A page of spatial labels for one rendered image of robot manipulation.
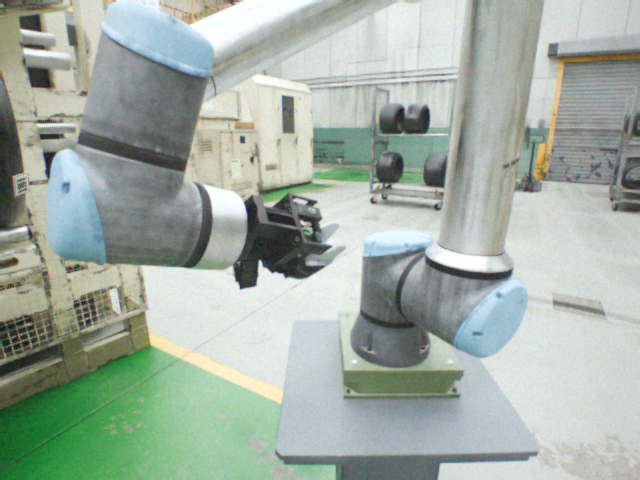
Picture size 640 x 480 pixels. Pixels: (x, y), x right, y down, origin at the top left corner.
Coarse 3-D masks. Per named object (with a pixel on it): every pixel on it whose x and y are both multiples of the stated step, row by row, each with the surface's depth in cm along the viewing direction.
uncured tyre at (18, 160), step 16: (0, 80) 82; (0, 96) 81; (0, 112) 80; (0, 128) 80; (16, 128) 85; (0, 144) 80; (16, 144) 85; (0, 160) 81; (16, 160) 85; (0, 176) 82; (0, 192) 84; (0, 208) 87; (16, 208) 92; (0, 224) 92
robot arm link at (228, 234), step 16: (208, 192) 35; (224, 192) 37; (224, 208) 35; (240, 208) 37; (224, 224) 35; (240, 224) 36; (224, 240) 35; (240, 240) 37; (208, 256) 35; (224, 256) 36
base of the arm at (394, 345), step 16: (368, 320) 79; (352, 336) 83; (368, 336) 79; (384, 336) 77; (400, 336) 76; (416, 336) 77; (368, 352) 78; (384, 352) 77; (400, 352) 76; (416, 352) 77
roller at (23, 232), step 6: (0, 228) 93; (6, 228) 94; (12, 228) 94; (18, 228) 95; (24, 228) 96; (30, 228) 97; (0, 234) 92; (6, 234) 93; (12, 234) 94; (18, 234) 95; (24, 234) 96; (30, 234) 97; (0, 240) 92; (6, 240) 93; (12, 240) 94; (18, 240) 96; (24, 240) 97
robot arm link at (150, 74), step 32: (128, 32) 26; (160, 32) 27; (192, 32) 28; (96, 64) 27; (128, 64) 26; (160, 64) 27; (192, 64) 29; (96, 96) 27; (128, 96) 27; (160, 96) 28; (192, 96) 30; (96, 128) 27; (128, 128) 27; (160, 128) 28; (192, 128) 31; (160, 160) 29
